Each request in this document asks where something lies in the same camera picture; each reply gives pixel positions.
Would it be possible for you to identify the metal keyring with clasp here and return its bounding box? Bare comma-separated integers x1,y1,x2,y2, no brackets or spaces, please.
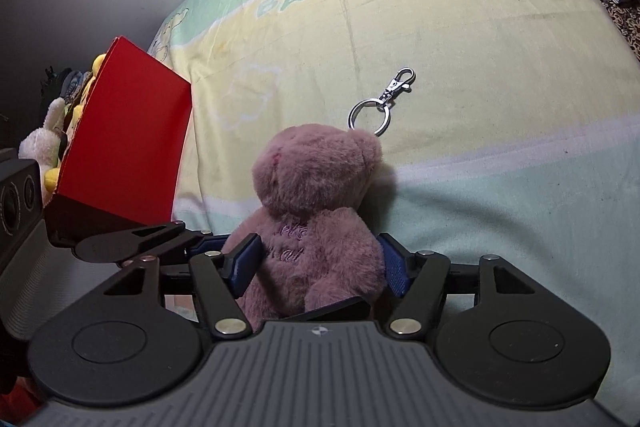
347,67,417,138

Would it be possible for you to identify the pink teddy bear plush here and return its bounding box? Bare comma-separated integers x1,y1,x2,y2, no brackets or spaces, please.
220,123,398,333

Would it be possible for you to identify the printed green yellow bed sheet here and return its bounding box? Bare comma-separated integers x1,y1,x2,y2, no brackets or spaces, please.
145,0,640,423

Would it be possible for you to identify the red cardboard box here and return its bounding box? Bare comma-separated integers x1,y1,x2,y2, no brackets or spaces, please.
45,36,193,249

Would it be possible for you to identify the white bunny plush toy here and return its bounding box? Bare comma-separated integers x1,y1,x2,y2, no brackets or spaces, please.
18,97,68,170

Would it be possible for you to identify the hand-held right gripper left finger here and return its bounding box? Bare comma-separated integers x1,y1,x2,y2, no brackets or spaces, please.
97,233,263,340

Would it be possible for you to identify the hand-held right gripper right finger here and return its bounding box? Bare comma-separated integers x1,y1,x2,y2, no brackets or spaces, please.
377,232,546,340

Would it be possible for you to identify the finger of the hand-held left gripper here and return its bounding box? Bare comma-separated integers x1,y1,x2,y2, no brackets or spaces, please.
74,221,228,269
280,296,372,324

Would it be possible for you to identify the yellow tiger plush toy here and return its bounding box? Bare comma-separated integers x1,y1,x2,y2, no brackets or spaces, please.
42,53,108,208

